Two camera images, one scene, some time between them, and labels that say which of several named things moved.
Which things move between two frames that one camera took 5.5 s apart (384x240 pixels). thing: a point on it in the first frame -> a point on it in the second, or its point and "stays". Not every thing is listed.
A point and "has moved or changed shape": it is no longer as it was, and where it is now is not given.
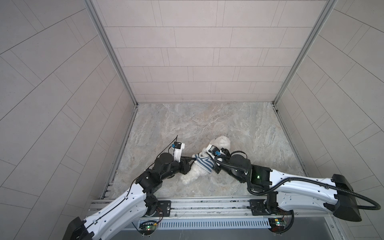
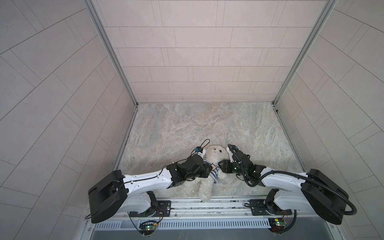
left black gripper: [183, 165] -> [204, 170]
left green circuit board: [147, 227] stays
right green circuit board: [277, 225] stays
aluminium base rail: [199, 209] stays
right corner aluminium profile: [306, 51] stays
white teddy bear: [196, 172] has moved or changed shape
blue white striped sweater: [204, 161] has moved or changed shape
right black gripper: [215, 168] stays
